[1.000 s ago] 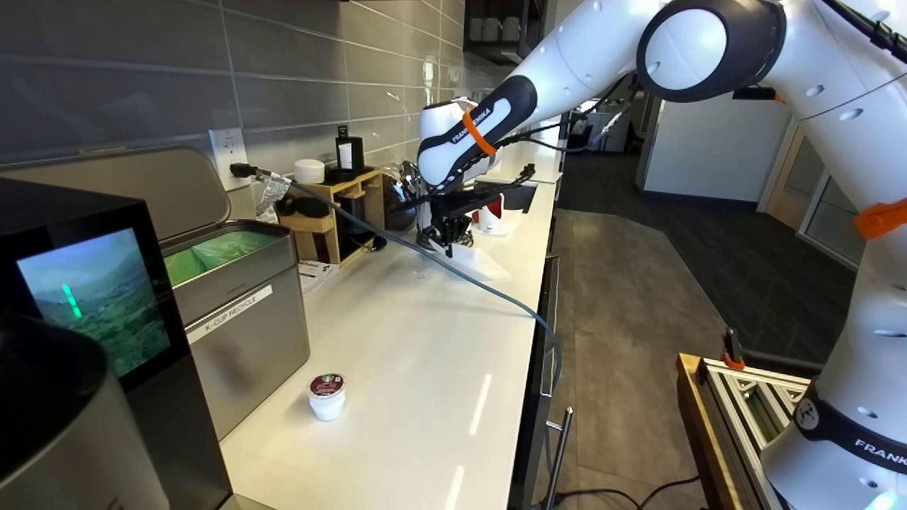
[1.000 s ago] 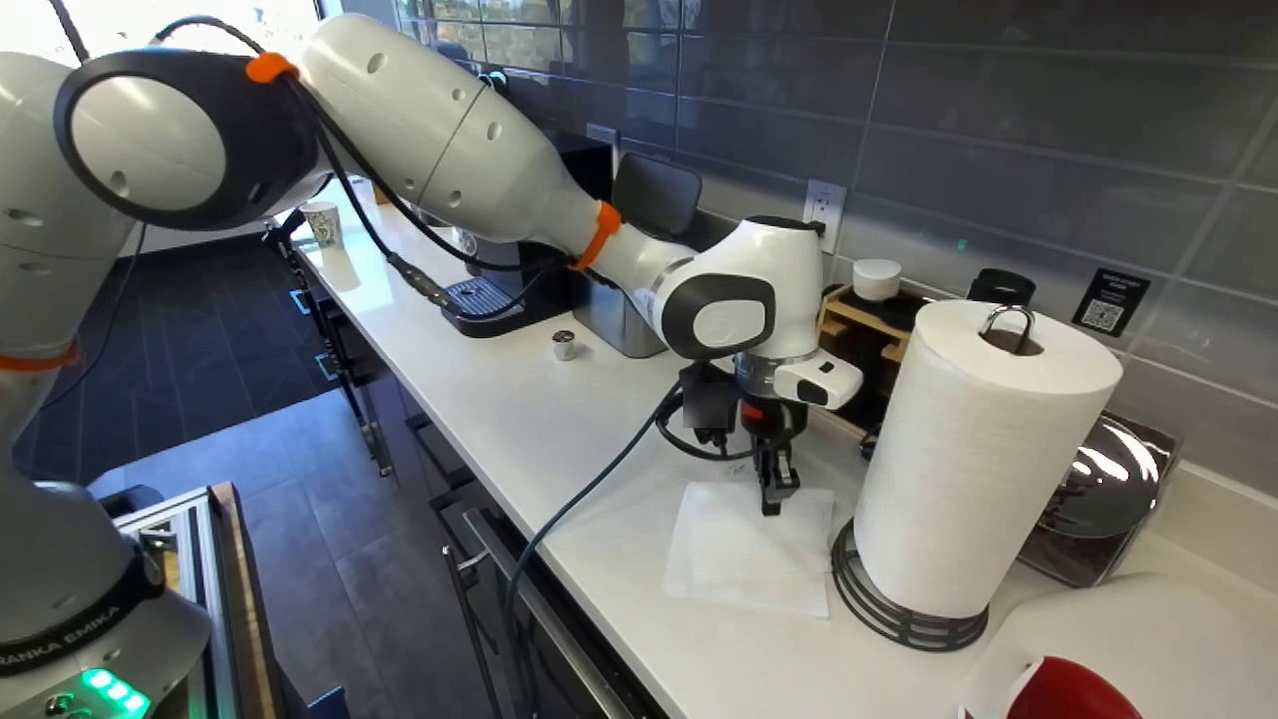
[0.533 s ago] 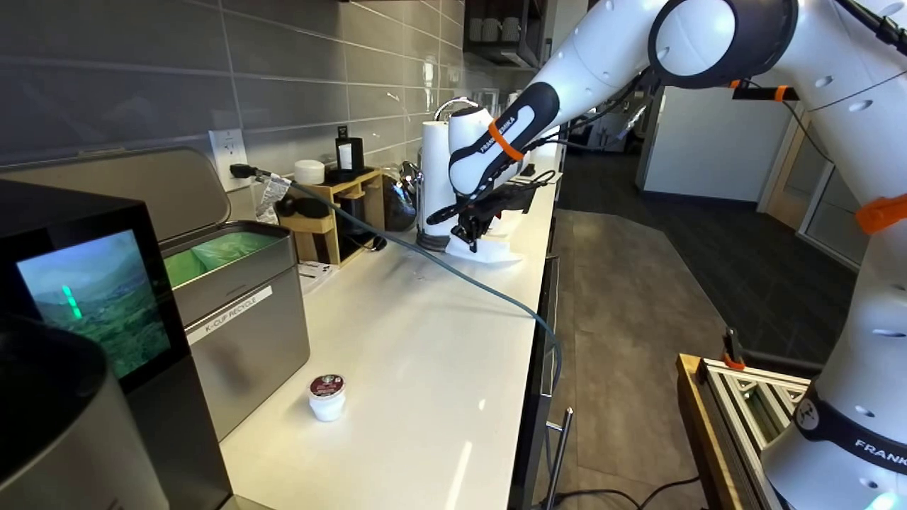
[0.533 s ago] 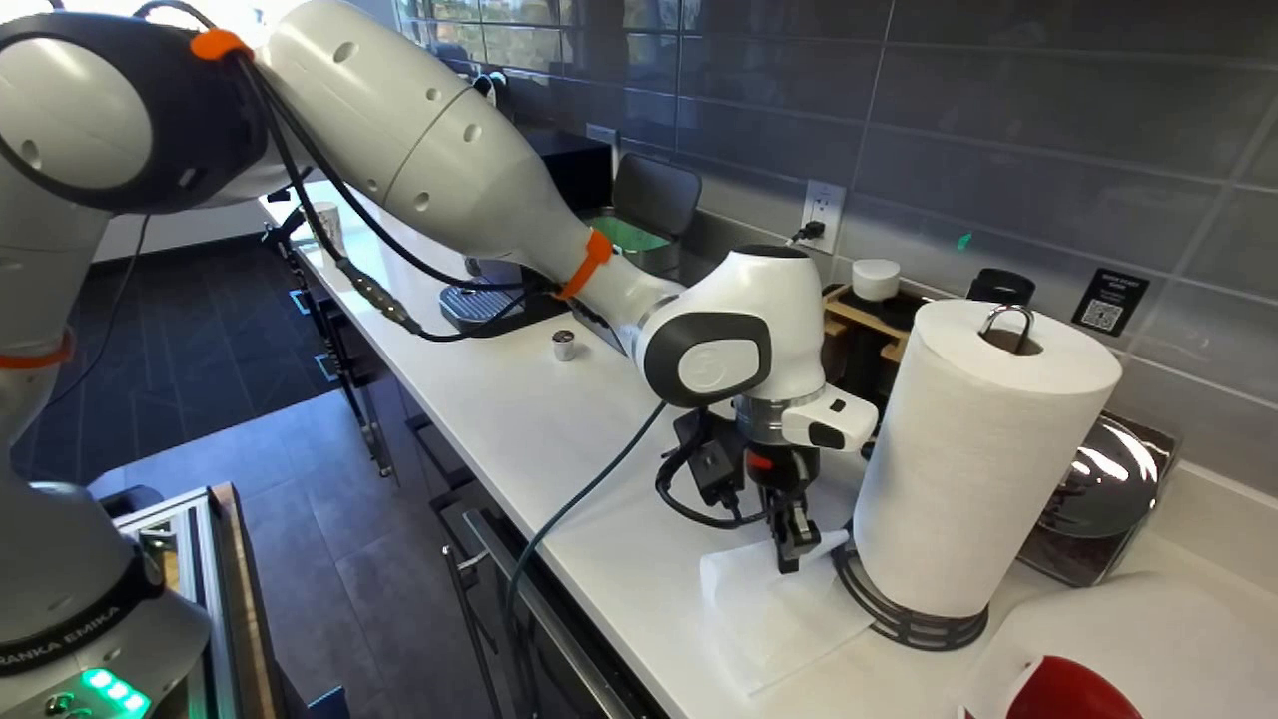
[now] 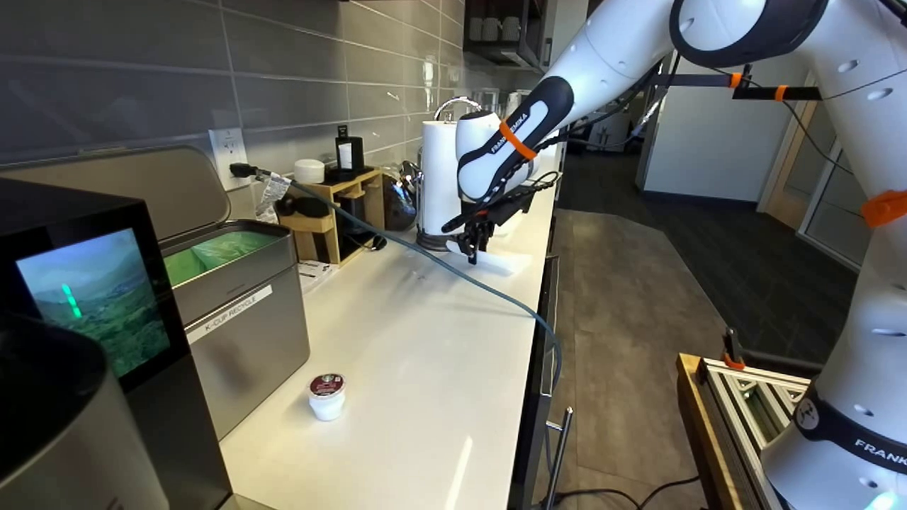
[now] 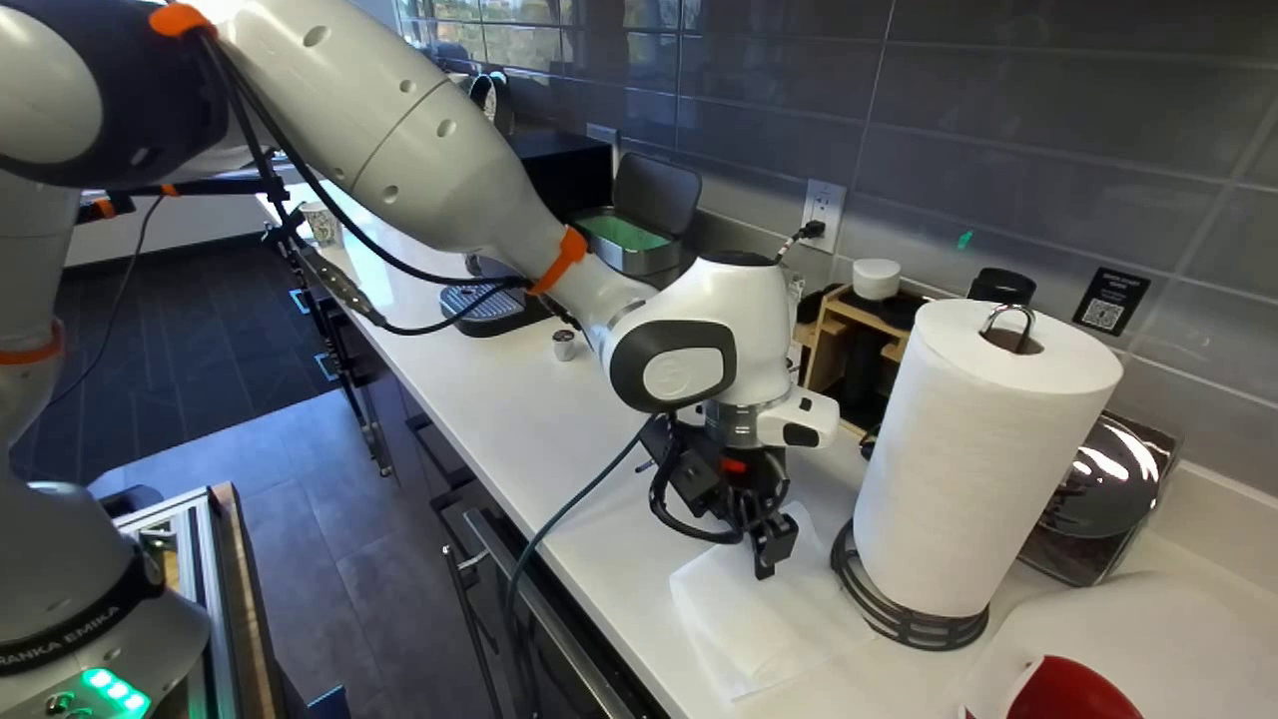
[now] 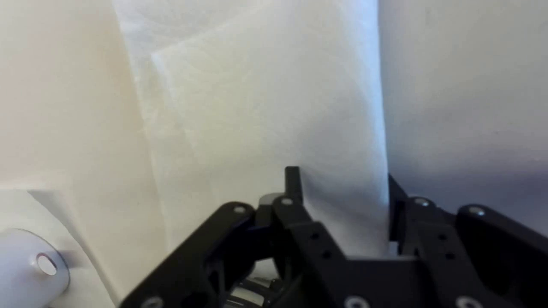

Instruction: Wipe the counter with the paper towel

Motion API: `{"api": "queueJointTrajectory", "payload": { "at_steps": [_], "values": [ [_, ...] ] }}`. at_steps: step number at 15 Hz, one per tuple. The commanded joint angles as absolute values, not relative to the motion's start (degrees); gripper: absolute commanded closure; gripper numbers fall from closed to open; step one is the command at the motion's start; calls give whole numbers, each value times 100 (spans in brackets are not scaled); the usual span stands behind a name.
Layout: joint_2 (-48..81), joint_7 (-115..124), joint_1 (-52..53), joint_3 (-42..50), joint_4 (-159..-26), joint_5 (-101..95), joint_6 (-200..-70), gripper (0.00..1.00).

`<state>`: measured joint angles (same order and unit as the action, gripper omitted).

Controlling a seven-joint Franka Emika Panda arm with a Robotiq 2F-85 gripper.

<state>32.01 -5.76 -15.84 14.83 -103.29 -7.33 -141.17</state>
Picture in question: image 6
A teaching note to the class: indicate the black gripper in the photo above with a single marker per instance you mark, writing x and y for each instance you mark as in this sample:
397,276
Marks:
734,482

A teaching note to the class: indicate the white paper towel sheet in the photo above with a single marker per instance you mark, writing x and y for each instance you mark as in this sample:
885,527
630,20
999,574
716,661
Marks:
762,623

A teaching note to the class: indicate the white lidded jar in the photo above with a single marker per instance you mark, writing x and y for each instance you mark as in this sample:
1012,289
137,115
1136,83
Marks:
877,280

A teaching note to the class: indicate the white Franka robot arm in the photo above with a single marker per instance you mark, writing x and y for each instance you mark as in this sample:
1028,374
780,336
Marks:
402,123

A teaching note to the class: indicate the white wall outlet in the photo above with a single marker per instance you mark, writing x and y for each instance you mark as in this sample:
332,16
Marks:
823,201

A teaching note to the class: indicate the aluminium frame robot cart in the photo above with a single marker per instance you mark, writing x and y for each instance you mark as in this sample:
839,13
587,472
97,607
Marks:
200,599

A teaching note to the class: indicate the black QR code placard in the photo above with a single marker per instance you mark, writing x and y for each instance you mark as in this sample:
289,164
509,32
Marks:
1106,302

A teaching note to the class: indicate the white coffee pod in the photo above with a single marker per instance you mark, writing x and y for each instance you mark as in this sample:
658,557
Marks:
567,346

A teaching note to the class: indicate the wooden organizer rack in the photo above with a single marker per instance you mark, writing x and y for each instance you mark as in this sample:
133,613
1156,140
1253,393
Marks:
852,346

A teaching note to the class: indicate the black tripod bar orange clamps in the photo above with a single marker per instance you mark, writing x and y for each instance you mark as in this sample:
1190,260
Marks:
120,197

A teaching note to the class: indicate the white paper towel roll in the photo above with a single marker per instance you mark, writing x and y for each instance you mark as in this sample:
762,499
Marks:
971,464

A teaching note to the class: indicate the black coffee machine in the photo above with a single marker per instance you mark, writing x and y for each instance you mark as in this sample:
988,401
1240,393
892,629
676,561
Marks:
494,308

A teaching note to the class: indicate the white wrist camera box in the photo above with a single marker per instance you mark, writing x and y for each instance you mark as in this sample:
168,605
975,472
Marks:
800,421

